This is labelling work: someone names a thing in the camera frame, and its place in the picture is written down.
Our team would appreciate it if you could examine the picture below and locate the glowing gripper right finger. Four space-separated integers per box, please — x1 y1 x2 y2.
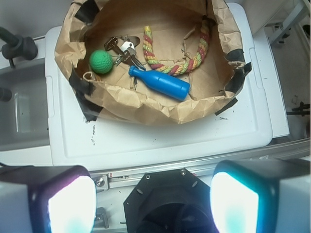
210 159 311 233

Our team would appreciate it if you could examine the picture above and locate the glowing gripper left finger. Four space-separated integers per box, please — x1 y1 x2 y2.
0 166 97 233

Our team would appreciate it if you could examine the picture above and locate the white plastic bin lid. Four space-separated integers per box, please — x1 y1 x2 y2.
44 2 273 172

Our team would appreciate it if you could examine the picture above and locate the blue plastic bottle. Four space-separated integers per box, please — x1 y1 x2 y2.
128 66 190 101

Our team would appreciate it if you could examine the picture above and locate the green dimpled ball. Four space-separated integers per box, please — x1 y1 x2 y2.
89 50 113 74

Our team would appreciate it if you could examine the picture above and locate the black clamp knob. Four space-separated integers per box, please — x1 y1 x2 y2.
0 27 38 68

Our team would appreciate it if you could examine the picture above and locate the brown paper bag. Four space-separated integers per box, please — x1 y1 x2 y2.
55 0 252 125

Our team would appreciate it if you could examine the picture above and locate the bunch of metal keys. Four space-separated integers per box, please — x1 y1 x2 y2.
104 36 146 70

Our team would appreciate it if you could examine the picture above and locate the aluminium extrusion rail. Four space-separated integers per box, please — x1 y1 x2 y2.
90 138 311 192

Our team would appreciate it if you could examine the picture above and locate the black octagonal mount plate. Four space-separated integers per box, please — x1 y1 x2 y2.
123 168 218 233

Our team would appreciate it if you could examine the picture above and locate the multicolored braided rope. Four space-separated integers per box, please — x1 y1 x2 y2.
142 20 210 76

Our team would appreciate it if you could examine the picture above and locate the grey metal frame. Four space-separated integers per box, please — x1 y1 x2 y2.
265 0 311 47

